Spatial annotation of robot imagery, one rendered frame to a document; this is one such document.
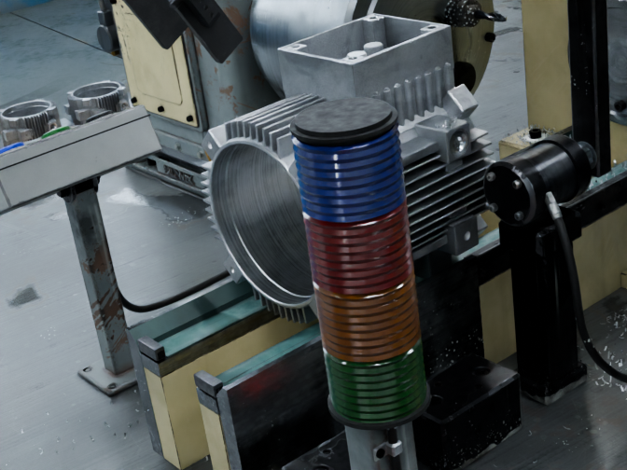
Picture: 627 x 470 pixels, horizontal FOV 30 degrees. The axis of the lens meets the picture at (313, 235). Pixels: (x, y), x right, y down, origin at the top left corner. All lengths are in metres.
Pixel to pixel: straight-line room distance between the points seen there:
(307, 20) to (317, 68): 0.36
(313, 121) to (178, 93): 0.97
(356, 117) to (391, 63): 0.38
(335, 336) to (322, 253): 0.05
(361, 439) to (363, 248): 0.14
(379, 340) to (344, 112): 0.13
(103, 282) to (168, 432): 0.20
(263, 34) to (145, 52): 0.26
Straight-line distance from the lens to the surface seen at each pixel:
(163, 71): 1.62
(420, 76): 1.04
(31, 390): 1.29
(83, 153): 1.15
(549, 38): 1.41
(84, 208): 1.18
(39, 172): 1.13
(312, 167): 0.63
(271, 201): 1.11
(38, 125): 3.75
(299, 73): 1.04
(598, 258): 1.27
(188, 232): 1.56
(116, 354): 1.25
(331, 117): 0.64
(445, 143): 1.01
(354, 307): 0.66
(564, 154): 1.04
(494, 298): 1.15
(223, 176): 1.07
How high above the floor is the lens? 1.43
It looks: 25 degrees down
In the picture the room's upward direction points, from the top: 8 degrees counter-clockwise
